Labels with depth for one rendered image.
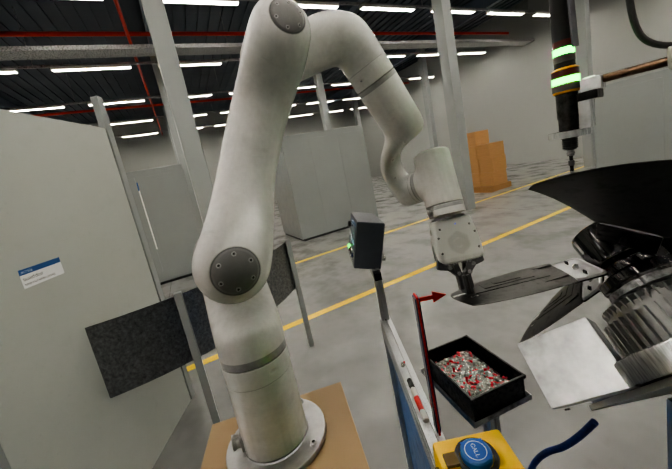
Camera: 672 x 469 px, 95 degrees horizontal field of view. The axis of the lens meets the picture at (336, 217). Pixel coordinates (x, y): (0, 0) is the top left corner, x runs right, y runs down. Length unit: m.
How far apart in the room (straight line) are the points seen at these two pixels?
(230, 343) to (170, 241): 5.78
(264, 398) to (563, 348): 0.60
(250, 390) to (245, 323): 0.11
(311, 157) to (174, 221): 2.94
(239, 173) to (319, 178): 6.26
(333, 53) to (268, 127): 0.21
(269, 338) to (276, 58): 0.45
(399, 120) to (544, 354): 0.59
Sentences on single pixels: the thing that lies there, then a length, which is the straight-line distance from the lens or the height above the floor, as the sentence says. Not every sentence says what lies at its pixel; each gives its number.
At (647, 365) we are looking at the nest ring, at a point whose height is 1.08.
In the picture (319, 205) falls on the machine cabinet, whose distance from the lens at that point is 6.77.
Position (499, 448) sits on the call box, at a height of 1.07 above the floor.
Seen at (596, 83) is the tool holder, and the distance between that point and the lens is 0.74.
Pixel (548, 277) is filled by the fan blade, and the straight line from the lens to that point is 0.79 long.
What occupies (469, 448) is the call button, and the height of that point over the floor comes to 1.08.
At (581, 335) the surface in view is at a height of 1.05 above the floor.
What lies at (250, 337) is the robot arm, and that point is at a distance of 0.56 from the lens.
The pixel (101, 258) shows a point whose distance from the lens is 2.17.
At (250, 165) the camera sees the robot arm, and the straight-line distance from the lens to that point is 0.53.
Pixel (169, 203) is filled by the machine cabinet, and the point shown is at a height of 1.39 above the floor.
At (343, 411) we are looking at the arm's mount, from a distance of 0.74.
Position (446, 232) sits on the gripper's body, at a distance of 0.73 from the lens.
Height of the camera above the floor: 1.49
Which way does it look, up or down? 10 degrees down
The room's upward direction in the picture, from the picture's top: 12 degrees counter-clockwise
